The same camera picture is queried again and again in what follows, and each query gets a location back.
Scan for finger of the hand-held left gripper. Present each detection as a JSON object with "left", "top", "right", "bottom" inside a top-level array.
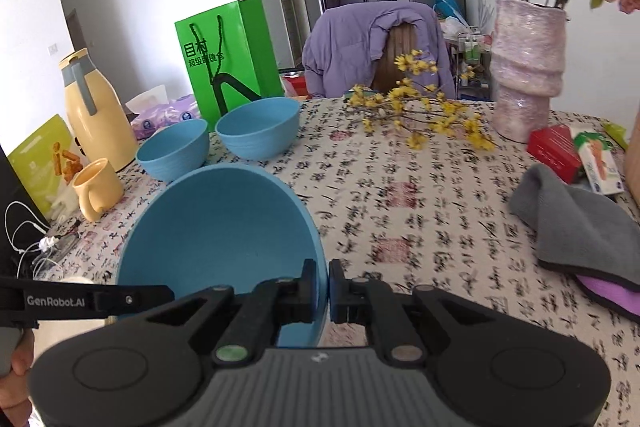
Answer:
[{"left": 106, "top": 285, "right": 176, "bottom": 315}]

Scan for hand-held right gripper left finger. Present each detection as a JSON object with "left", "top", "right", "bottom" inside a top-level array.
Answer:
[{"left": 145, "top": 259, "right": 321, "bottom": 367}]

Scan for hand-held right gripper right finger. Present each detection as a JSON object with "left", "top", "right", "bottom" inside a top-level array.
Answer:
[{"left": 327, "top": 259, "right": 493, "bottom": 367}]

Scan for blue bowl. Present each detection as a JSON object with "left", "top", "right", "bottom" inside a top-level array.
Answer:
[
  {"left": 215, "top": 97, "right": 302, "bottom": 160},
  {"left": 116, "top": 164, "right": 329, "bottom": 348},
  {"left": 136, "top": 118, "right": 210, "bottom": 182}
]

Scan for person's left hand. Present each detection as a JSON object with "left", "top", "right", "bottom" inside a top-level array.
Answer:
[{"left": 0, "top": 329, "right": 36, "bottom": 413}]

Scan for yellow cup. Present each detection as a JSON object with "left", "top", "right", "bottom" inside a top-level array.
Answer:
[{"left": 71, "top": 158, "right": 125, "bottom": 223}]

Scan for black paper bag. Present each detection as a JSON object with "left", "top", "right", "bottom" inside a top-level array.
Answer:
[{"left": 0, "top": 147, "right": 51, "bottom": 280}]

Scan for yellow snack packet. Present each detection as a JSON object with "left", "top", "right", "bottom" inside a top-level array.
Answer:
[{"left": 6, "top": 113, "right": 83, "bottom": 223}]

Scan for purple tissue pack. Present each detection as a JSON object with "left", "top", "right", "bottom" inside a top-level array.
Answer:
[{"left": 131, "top": 94, "right": 202, "bottom": 140}]

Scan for yellow thermos jug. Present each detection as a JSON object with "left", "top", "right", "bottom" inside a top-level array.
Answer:
[{"left": 58, "top": 48, "right": 139, "bottom": 172}]

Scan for white tissue pack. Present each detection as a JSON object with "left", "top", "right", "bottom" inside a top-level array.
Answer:
[{"left": 125, "top": 84, "right": 171, "bottom": 115}]

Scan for yellow flower branch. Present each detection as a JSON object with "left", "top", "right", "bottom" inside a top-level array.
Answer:
[{"left": 345, "top": 49, "right": 497, "bottom": 152}]

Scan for purple jacket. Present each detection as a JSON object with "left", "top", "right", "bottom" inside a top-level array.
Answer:
[{"left": 301, "top": 1, "right": 457, "bottom": 100}]

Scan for wooden chair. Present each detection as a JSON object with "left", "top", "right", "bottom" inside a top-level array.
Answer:
[{"left": 371, "top": 24, "right": 418, "bottom": 92}]

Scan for grey cloth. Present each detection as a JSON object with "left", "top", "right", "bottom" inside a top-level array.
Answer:
[{"left": 508, "top": 163, "right": 640, "bottom": 293}]

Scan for green paper bag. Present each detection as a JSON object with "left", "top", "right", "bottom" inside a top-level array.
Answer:
[{"left": 174, "top": 0, "right": 286, "bottom": 132}]

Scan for red box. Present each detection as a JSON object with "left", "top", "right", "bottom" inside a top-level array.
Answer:
[{"left": 526, "top": 124, "right": 583, "bottom": 185}]

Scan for storage cart with bottles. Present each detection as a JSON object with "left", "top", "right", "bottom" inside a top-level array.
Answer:
[{"left": 450, "top": 29, "right": 493, "bottom": 101}]

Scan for purple cloth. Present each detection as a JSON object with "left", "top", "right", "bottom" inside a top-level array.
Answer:
[{"left": 575, "top": 274, "right": 640, "bottom": 320}]

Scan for white carrot print box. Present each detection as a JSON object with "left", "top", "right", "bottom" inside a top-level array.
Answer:
[{"left": 570, "top": 128, "right": 626, "bottom": 196}]

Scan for pink textured vase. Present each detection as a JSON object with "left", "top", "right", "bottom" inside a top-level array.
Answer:
[{"left": 489, "top": 0, "right": 568, "bottom": 144}]

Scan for blue plastic bag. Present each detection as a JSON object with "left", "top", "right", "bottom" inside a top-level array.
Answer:
[{"left": 429, "top": 0, "right": 466, "bottom": 28}]

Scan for green packet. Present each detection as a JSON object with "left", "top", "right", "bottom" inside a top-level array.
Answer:
[{"left": 602, "top": 122, "right": 630, "bottom": 151}]

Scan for pink hard case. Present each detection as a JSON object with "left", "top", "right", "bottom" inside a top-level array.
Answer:
[{"left": 622, "top": 109, "right": 640, "bottom": 208}]

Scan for tangled white cables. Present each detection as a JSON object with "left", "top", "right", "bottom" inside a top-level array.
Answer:
[{"left": 5, "top": 201, "right": 83, "bottom": 280}]

